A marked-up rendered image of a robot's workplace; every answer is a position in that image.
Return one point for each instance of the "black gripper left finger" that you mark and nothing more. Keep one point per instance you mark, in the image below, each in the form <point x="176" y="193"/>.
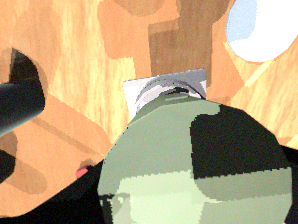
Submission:
<point x="78" y="203"/>

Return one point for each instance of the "white balance beam with end pans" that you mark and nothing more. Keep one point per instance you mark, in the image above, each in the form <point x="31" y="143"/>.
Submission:
<point x="139" y="92"/>

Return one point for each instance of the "red toy car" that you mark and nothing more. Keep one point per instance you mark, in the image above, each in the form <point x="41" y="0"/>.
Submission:
<point x="82" y="170"/>

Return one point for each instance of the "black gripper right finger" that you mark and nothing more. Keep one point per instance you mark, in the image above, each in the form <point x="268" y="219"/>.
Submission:
<point x="292" y="157"/>

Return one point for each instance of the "white round dish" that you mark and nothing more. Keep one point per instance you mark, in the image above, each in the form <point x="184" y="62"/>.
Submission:
<point x="260" y="30"/>

